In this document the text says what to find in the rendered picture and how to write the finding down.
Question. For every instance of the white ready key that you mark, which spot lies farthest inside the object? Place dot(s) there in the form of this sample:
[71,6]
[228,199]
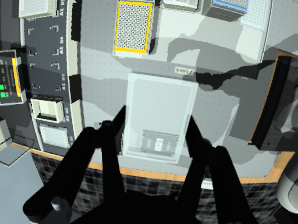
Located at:
[207,182]

